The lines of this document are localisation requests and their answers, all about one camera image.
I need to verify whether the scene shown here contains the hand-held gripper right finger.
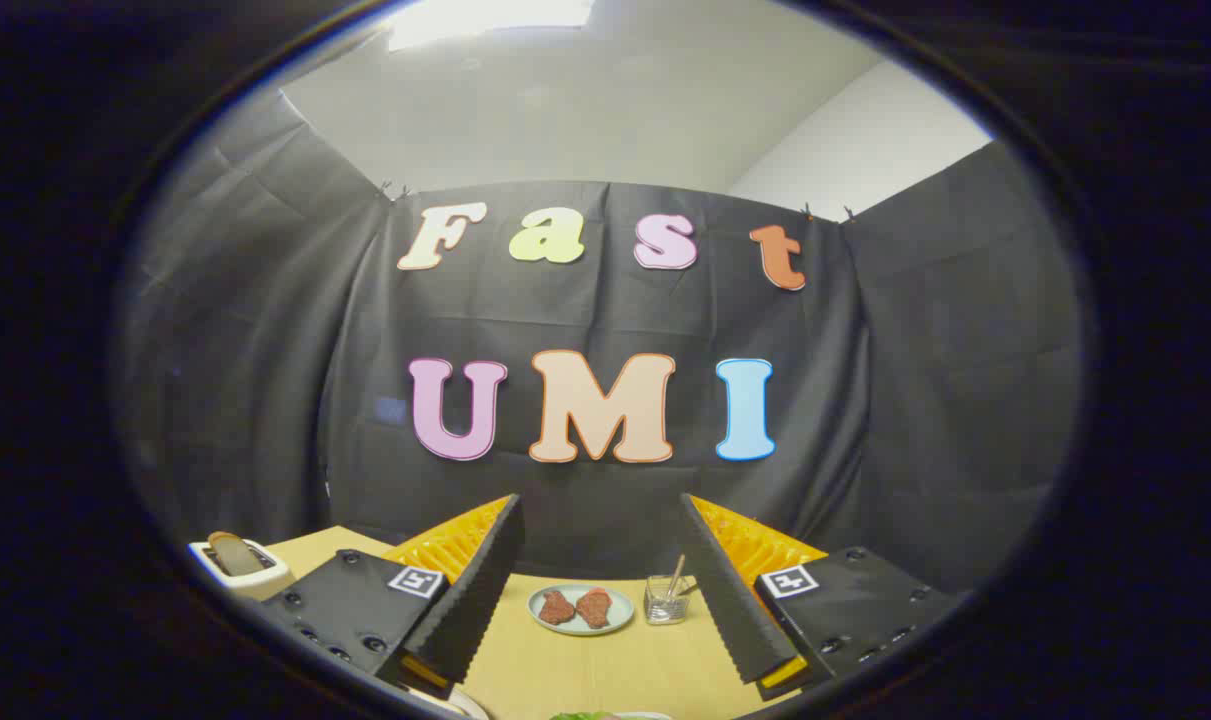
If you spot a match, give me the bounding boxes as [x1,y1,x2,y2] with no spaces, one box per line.
[679,492,969,703]

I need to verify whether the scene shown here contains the pale blue plate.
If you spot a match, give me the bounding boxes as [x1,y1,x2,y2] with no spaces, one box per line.
[527,584,636,637]

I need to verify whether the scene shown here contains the white toaster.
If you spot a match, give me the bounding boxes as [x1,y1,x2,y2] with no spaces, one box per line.
[187,535,296,601]

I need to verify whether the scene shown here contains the large white round plate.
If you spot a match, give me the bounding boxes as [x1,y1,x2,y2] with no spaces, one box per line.
[410,683,490,720]

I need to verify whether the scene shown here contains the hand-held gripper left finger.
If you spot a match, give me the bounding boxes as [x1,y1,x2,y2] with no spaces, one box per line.
[261,493,526,701]

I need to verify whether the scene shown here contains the toasted brown bread slice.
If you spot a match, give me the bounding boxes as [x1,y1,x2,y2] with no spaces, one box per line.
[208,531,266,576]

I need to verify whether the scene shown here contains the wire mesh utensil holder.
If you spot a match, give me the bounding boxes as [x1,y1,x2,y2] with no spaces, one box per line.
[644,574,693,626]

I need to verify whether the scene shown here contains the ceiling light panel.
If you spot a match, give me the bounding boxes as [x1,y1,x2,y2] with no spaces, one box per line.
[385,0,596,51]

